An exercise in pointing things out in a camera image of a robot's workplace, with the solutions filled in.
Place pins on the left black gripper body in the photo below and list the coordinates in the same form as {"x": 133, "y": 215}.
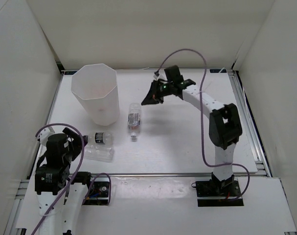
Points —
{"x": 68, "y": 158}

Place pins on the white cable tie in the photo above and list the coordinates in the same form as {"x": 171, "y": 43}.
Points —
{"x": 214, "y": 79}

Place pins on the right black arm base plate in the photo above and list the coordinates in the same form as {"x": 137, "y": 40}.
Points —
{"x": 209, "y": 196}

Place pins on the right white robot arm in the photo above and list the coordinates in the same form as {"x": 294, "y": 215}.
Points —
{"x": 224, "y": 125}

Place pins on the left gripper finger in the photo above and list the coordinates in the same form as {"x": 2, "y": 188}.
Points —
{"x": 69, "y": 132}
{"x": 76, "y": 145}

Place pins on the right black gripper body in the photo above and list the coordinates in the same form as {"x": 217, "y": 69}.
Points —
{"x": 166, "y": 90}

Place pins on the clear unlabelled plastic bottle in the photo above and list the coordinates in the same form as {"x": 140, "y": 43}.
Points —
{"x": 97, "y": 152}

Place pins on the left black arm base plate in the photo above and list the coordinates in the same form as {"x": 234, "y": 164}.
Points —
{"x": 99, "y": 191}

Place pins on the blue white label plastic bottle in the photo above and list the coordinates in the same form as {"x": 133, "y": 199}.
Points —
{"x": 134, "y": 118}

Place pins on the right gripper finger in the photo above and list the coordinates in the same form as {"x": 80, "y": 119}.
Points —
{"x": 149, "y": 99}
{"x": 159, "y": 99}

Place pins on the black label plastic bottle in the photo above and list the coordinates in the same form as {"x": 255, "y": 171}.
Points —
{"x": 106, "y": 138}

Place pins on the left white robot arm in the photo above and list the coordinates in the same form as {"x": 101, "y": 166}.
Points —
{"x": 60, "y": 194}

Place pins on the white octagonal plastic bin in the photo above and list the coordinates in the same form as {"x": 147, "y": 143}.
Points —
{"x": 95, "y": 87}

